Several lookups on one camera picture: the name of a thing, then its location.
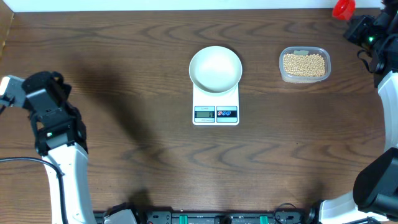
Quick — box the red plastic measuring scoop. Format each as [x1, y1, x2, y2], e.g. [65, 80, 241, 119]
[332, 0, 356, 21]

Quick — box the white digital kitchen scale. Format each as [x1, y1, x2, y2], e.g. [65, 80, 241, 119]
[192, 85, 240, 126]

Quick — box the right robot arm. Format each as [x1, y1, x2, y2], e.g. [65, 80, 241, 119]
[304, 1, 397, 224]

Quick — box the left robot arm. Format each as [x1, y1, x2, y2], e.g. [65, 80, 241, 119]
[22, 72, 97, 223]

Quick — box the white round bowl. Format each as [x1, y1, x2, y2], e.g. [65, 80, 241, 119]
[188, 46, 243, 94]

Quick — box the soybeans pile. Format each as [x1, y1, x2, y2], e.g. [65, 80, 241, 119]
[283, 54, 326, 77]

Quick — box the clear plastic container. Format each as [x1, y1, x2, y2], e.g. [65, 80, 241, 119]
[279, 47, 331, 83]

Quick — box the cardboard panel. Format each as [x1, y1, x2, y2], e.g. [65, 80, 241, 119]
[0, 0, 14, 56]

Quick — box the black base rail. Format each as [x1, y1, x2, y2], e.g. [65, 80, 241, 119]
[93, 210, 312, 224]

